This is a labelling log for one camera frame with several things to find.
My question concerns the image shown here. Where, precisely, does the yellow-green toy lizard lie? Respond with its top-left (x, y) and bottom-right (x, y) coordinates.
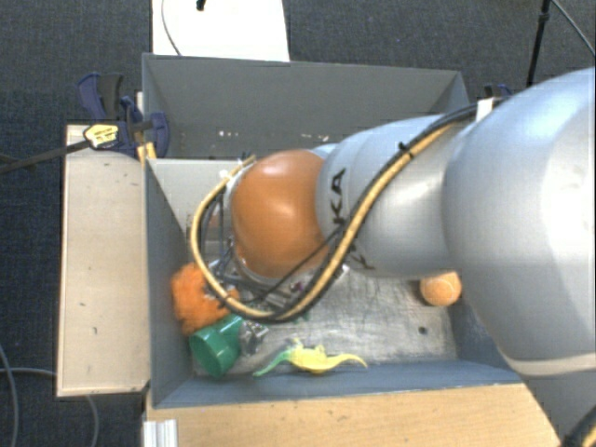
top-left (252, 337), bottom-right (369, 378)

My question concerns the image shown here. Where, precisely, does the grey metal bin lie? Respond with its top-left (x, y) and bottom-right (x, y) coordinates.
top-left (141, 52), bottom-right (523, 410)

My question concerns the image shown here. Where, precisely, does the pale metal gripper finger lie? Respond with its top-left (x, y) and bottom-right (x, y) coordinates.
top-left (237, 319), bottom-right (270, 357)

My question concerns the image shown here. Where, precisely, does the pale wood flat board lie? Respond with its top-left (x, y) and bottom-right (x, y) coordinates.
top-left (56, 125), bottom-right (152, 398)

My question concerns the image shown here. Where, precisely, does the green plastic cup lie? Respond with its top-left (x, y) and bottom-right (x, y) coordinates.
top-left (188, 314), bottom-right (246, 381)

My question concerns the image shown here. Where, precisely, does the orange ball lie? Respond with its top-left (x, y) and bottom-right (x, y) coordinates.
top-left (419, 271), bottom-right (463, 308)

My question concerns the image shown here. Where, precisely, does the orange fuzzy toy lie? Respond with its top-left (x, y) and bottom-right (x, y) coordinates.
top-left (170, 262), bottom-right (241, 337)

